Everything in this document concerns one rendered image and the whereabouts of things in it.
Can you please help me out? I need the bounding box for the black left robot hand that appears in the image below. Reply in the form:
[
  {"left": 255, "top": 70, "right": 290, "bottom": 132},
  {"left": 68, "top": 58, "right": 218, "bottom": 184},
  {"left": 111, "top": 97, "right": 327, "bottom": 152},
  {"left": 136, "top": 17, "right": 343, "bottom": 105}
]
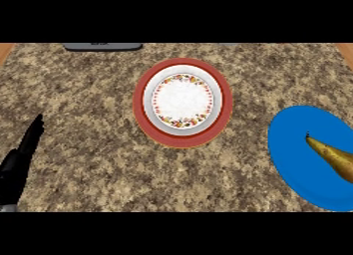
[{"left": 0, "top": 114, "right": 46, "bottom": 209}]

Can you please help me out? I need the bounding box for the white floral rimmed plate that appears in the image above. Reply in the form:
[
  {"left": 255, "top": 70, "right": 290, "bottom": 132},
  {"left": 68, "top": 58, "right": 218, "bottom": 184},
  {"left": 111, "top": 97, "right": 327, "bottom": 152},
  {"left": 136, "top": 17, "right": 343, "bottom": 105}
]
[{"left": 142, "top": 64, "right": 224, "bottom": 136}]

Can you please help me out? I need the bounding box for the blue plate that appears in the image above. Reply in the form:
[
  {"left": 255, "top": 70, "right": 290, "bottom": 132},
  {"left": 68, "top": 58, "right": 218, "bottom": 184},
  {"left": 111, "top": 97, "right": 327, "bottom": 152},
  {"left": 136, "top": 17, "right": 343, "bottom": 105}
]
[{"left": 266, "top": 105, "right": 353, "bottom": 212}]

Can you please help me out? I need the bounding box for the brown yellow pear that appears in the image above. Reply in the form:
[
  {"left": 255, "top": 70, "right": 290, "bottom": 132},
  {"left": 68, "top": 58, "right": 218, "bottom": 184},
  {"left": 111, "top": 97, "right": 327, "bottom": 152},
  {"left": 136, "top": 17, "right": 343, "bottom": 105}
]
[{"left": 305, "top": 130, "right": 353, "bottom": 185}]

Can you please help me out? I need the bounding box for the red round placemat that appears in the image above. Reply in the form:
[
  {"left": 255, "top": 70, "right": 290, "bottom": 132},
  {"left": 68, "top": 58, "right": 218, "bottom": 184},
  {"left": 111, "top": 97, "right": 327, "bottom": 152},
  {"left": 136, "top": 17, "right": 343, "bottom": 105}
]
[{"left": 132, "top": 57, "right": 234, "bottom": 149}]

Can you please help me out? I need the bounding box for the dark grey appliance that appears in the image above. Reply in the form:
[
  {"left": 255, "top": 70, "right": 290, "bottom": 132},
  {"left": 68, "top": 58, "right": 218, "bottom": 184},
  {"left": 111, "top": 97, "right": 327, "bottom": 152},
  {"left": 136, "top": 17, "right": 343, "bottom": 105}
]
[{"left": 62, "top": 42, "right": 145, "bottom": 53}]

